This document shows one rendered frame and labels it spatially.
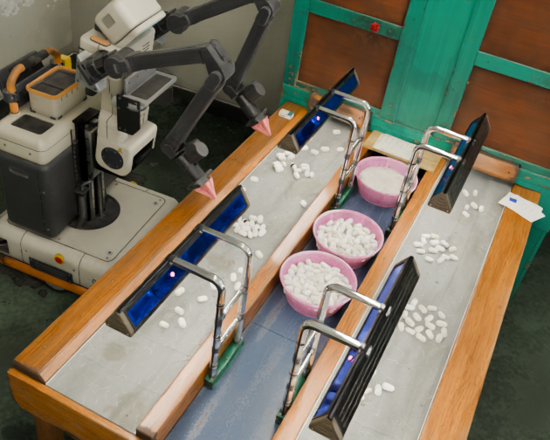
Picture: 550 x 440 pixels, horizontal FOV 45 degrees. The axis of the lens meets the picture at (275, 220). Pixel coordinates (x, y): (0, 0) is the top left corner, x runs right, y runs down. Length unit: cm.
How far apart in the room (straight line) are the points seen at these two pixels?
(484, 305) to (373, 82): 115
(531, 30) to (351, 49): 74
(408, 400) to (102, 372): 89
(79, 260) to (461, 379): 168
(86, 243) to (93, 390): 120
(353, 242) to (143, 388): 99
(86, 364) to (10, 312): 121
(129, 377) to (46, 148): 113
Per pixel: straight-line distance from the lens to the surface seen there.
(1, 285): 332
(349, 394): 157
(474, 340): 226
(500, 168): 297
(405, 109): 301
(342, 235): 252
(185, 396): 194
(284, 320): 224
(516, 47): 281
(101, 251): 301
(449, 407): 206
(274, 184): 268
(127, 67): 231
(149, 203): 325
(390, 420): 201
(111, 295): 216
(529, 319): 359
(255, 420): 200
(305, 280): 229
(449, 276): 248
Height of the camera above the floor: 235
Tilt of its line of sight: 40 degrees down
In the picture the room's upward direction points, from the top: 10 degrees clockwise
